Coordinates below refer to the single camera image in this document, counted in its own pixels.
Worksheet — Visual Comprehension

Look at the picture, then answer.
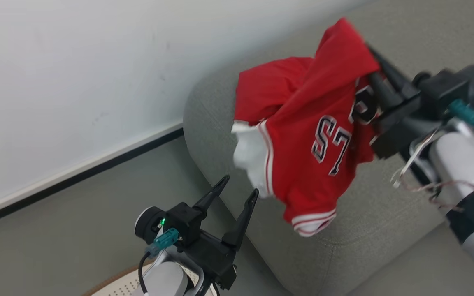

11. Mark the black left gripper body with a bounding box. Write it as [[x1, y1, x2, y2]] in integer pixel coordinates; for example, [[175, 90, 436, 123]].
[[179, 231, 238, 291]]

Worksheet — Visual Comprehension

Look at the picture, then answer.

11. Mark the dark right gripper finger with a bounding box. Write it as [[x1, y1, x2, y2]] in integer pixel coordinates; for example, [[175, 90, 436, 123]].
[[369, 73, 403, 110], [366, 44, 421, 104]]

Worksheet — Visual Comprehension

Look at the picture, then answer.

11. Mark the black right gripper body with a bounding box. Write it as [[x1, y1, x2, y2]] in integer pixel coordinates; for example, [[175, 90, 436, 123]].
[[370, 96, 444, 160]]

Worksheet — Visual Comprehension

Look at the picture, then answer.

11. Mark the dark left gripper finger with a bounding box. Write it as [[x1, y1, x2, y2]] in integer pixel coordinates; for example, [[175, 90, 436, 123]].
[[193, 175, 230, 215], [221, 188, 260, 250]]

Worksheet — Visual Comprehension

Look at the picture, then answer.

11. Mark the red basketball jersey white trim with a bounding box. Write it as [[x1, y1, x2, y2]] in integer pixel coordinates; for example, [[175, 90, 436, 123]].
[[231, 17, 381, 238]]

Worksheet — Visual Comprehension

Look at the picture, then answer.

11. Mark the grey fabric sofa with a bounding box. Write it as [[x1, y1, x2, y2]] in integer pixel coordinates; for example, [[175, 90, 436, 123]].
[[183, 0, 474, 296]]

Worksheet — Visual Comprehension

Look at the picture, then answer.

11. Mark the white laundry basket tan rim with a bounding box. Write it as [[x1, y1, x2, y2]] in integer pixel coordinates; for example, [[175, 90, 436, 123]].
[[83, 263, 221, 296]]

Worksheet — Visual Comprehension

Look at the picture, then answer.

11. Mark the thin white red wire bundle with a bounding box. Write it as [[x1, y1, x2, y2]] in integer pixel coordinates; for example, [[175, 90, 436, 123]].
[[390, 127, 474, 213]]

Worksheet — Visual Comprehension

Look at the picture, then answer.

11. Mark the left camera cable teal connector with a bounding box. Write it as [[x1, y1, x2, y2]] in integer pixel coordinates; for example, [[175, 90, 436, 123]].
[[138, 228, 180, 296]]

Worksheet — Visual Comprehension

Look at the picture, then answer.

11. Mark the camera cable teal connector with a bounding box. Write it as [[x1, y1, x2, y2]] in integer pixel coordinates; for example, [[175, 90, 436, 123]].
[[448, 99, 474, 137], [138, 228, 180, 296]]

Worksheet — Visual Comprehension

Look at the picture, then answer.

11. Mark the right camera cable teal connector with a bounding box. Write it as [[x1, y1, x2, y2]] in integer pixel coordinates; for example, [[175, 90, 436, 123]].
[[448, 99, 474, 137]]

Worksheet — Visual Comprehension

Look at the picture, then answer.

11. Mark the dark wall baseboard strip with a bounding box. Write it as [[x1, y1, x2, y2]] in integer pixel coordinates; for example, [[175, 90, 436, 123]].
[[0, 122, 185, 231]]

